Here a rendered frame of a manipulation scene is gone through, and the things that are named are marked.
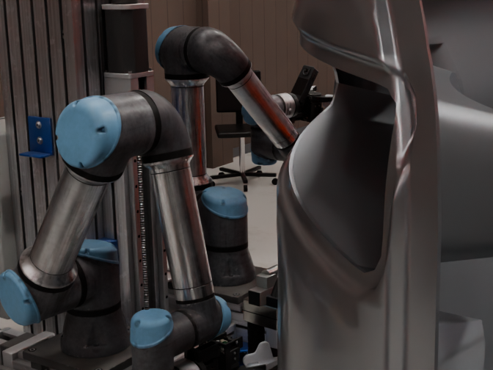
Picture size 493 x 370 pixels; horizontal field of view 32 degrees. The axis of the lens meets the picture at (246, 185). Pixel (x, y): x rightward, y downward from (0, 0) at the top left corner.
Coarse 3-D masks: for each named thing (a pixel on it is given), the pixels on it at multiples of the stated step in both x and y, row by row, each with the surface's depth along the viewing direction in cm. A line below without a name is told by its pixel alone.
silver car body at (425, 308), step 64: (320, 0) 63; (384, 0) 57; (448, 0) 84; (384, 64) 55; (448, 64) 82; (320, 128) 78; (384, 128) 79; (448, 128) 56; (320, 192) 68; (384, 192) 69; (448, 192) 57; (320, 256) 62; (384, 256) 56; (448, 256) 58; (320, 320) 61; (384, 320) 55; (448, 320) 60
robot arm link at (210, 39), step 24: (192, 48) 213; (216, 48) 212; (240, 48) 216; (216, 72) 214; (240, 72) 214; (240, 96) 220; (264, 96) 222; (264, 120) 226; (288, 120) 231; (288, 144) 232
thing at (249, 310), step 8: (248, 304) 176; (248, 312) 176; (256, 312) 175; (264, 312) 173; (272, 312) 172; (248, 320) 176; (256, 320) 175; (264, 320) 174; (272, 320) 172; (272, 328) 173
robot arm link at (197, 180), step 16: (176, 32) 220; (192, 32) 215; (160, 48) 223; (176, 48) 218; (160, 64) 226; (176, 64) 220; (176, 80) 221; (192, 80) 221; (176, 96) 224; (192, 96) 223; (192, 112) 224; (192, 128) 225; (192, 144) 226; (192, 160) 227; (192, 176) 228; (208, 176) 232
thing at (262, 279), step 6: (276, 264) 178; (264, 270) 174; (270, 270) 174; (276, 270) 175; (258, 276) 173; (264, 276) 173; (270, 276) 173; (276, 276) 174; (258, 282) 174; (264, 282) 173; (270, 282) 173; (264, 288) 173
